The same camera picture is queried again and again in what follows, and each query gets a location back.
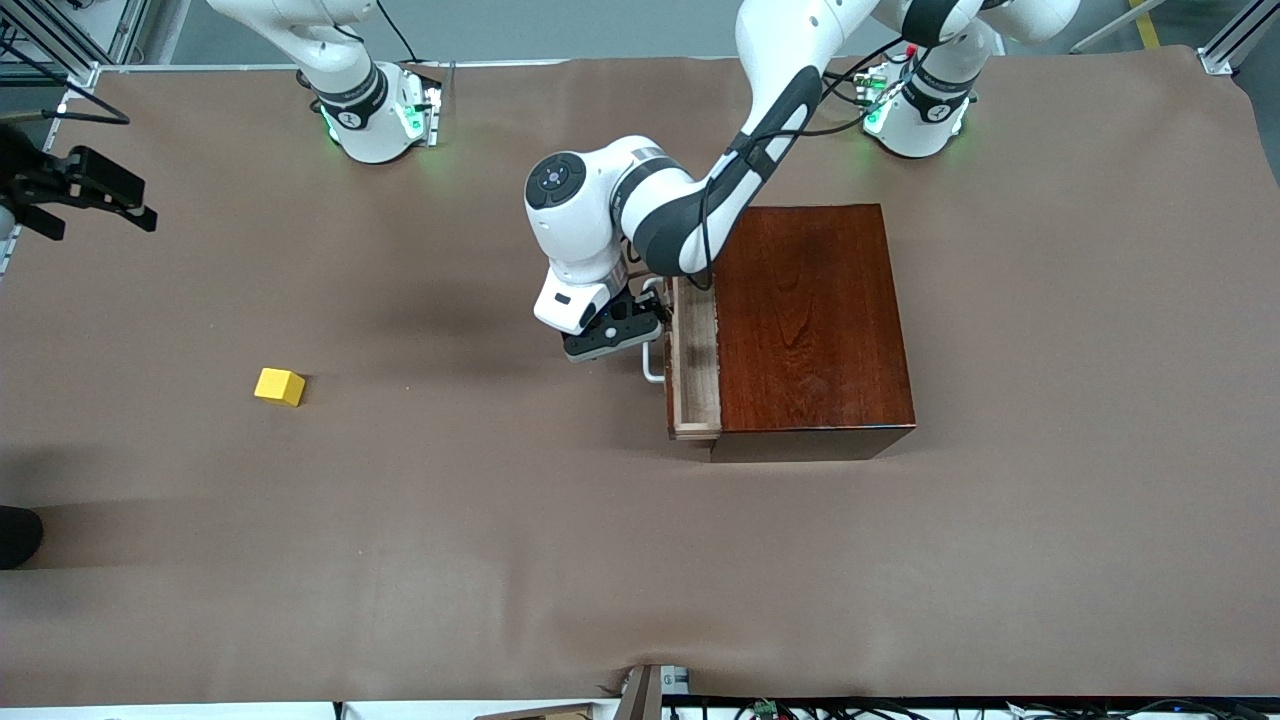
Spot light wood drawer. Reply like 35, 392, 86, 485
640, 275, 723, 443

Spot yellow block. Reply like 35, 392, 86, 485
254, 367, 307, 408

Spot dark wooden cabinet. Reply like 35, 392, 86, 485
706, 204, 917, 463

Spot brown table cover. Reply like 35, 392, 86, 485
0, 45, 1280, 706

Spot black round object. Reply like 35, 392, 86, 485
0, 505, 44, 571

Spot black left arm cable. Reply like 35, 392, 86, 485
700, 35, 906, 293

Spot aluminium table edge rail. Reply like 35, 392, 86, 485
0, 62, 101, 286

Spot aluminium extrusion frame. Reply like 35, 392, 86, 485
1195, 0, 1280, 76
0, 0, 151, 91

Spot black base cables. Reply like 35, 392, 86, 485
820, 45, 916, 136

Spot thin black cable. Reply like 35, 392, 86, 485
375, 0, 421, 63

